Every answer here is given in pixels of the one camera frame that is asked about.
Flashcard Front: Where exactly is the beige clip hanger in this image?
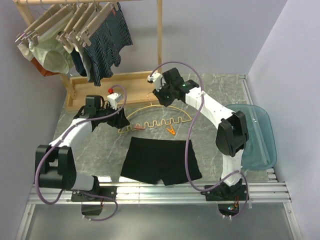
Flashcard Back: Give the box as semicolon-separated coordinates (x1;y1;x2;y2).
72;1;119;46

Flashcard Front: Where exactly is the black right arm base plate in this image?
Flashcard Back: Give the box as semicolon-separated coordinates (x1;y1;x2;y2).
201;184;248;202

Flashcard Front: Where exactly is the wooden clothes rack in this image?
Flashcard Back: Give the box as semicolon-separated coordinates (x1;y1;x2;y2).
12;0;168;113

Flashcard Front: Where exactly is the pink clothes peg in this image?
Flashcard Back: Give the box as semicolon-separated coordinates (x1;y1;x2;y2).
134;124;145;130

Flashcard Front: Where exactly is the black boxer underwear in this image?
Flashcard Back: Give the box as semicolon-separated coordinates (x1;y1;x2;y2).
120;137;188;186

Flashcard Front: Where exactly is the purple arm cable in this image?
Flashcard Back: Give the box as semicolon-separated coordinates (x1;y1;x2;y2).
149;61;250;221
34;84;127;223

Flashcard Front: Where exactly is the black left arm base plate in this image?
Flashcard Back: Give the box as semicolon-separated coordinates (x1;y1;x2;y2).
70;186;117;202

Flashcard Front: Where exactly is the translucent blue plastic bin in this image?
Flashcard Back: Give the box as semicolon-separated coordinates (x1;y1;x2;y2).
226;104;277;171

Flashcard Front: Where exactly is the aluminium mounting rail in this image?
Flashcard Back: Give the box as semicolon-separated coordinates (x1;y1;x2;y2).
26;181;292;205

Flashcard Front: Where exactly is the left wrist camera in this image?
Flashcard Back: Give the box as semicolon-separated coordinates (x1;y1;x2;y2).
107;88;123;110

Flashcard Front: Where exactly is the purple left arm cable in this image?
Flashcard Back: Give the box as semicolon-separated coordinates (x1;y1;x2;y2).
34;84;127;223

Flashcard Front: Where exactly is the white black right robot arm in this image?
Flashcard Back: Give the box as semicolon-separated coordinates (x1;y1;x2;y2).
147;68;249;200

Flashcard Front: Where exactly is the orange clothes peg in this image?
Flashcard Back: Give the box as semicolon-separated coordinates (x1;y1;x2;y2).
166;127;176;135

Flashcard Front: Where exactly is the light green underwear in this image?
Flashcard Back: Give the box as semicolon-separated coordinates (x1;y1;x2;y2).
28;13;74;74

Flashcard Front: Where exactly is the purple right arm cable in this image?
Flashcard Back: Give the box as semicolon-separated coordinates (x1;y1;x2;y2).
149;61;250;221

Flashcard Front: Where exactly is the navy striped boxer underwear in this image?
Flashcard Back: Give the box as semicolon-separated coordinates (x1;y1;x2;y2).
84;2;133;87

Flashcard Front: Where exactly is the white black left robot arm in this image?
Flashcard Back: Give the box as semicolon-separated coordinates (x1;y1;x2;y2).
34;92;130;201

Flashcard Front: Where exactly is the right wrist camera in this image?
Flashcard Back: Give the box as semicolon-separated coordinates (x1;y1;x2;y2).
147;72;163;91

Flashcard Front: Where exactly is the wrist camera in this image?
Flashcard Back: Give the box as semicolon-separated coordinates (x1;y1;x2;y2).
107;88;123;110
147;72;163;91

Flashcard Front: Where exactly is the dark blue underwear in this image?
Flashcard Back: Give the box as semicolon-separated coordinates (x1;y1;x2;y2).
70;48;87;77

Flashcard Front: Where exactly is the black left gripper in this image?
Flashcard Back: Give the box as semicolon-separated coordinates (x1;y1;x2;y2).
97;101;130;129

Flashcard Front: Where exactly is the orange underwear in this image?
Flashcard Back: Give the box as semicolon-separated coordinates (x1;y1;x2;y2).
30;57;60;77

